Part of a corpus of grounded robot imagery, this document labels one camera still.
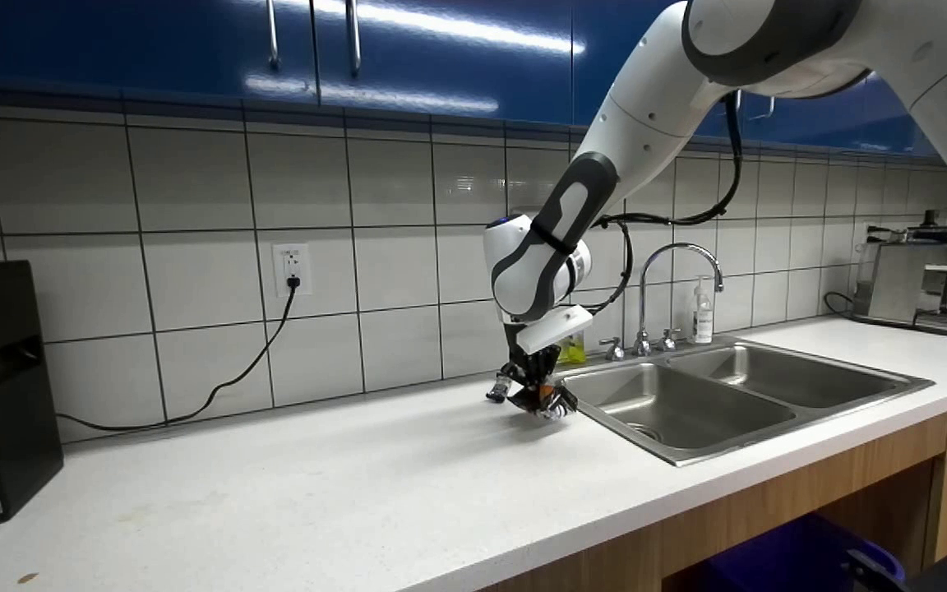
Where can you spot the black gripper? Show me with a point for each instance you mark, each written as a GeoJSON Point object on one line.
{"type": "Point", "coordinates": [532, 367]}

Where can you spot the black foil sachet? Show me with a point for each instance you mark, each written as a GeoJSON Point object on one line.
{"type": "Point", "coordinates": [565, 401]}

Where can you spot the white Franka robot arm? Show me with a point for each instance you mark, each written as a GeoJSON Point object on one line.
{"type": "Point", "coordinates": [659, 111]}

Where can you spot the stainless steel double sink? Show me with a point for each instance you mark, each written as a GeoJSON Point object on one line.
{"type": "Point", "coordinates": [714, 400]}

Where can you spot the green dish soap bottle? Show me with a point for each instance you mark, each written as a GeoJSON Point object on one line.
{"type": "Point", "coordinates": [572, 354]}

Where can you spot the chrome gooseneck faucet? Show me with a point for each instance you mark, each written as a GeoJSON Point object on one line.
{"type": "Point", "coordinates": [644, 308]}

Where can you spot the clear plastic bottle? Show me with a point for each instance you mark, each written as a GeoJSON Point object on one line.
{"type": "Point", "coordinates": [705, 320]}

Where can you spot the wooden lower cabinet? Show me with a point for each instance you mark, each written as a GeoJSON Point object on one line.
{"type": "Point", "coordinates": [782, 510]}

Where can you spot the blue bin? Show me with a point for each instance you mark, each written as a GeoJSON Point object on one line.
{"type": "Point", "coordinates": [790, 560]}

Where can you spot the blue upper cabinet door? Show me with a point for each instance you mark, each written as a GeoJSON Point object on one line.
{"type": "Point", "coordinates": [114, 43]}
{"type": "Point", "coordinates": [442, 68]}
{"type": "Point", "coordinates": [825, 120]}

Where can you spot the silver espresso machine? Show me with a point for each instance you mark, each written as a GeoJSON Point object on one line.
{"type": "Point", "coordinates": [913, 280]}

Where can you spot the black coffee maker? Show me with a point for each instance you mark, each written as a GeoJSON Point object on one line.
{"type": "Point", "coordinates": [0, 384]}

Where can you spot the white wall outlet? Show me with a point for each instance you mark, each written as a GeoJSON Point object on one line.
{"type": "Point", "coordinates": [295, 264]}

